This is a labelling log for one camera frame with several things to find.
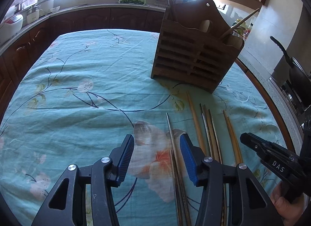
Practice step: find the white slow cooker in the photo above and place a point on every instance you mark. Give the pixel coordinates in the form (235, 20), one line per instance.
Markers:
(45, 6)

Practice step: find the person right hand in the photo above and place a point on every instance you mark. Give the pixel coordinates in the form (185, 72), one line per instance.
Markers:
(292, 213)

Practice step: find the black wok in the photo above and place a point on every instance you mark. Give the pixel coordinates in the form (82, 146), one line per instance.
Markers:
(298, 78)

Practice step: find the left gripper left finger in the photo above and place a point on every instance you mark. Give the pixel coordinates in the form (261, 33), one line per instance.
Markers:
(65, 203)

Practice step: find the wooden utensil holder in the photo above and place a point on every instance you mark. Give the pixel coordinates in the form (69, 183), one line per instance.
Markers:
(192, 46)

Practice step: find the brown wooden chopstick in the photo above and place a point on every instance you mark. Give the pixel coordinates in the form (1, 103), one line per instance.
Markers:
(197, 124)

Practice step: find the floral teal tablecloth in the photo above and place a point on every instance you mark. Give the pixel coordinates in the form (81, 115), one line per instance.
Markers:
(90, 89)

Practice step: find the thin steel chopstick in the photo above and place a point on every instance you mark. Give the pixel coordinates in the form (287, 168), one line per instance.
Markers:
(224, 210)

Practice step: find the white pink rice cooker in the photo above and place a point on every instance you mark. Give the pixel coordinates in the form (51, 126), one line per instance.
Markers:
(10, 27)

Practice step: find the gas stove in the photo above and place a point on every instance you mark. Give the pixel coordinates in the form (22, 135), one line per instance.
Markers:
(300, 112)

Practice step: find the light wooden chopstick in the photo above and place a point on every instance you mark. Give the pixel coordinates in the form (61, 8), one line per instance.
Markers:
(238, 24)

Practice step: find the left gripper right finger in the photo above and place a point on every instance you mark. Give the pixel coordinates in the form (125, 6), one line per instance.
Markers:
(249, 204)

